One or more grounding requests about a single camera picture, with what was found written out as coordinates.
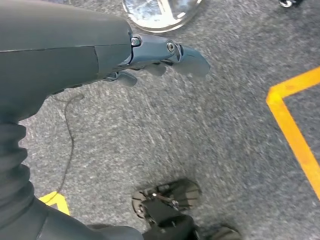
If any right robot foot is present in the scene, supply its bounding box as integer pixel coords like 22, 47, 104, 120
207, 225, 243, 240

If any grey left leg shell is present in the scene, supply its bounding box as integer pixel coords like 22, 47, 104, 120
35, 198, 146, 240

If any chrome stanchion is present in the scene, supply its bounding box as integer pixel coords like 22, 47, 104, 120
122, 0, 204, 34

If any yellow floor tape square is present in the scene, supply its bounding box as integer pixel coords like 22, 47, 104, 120
38, 191, 71, 216
266, 66, 320, 201

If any thin black floor cable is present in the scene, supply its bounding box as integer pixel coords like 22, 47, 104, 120
57, 93, 85, 200

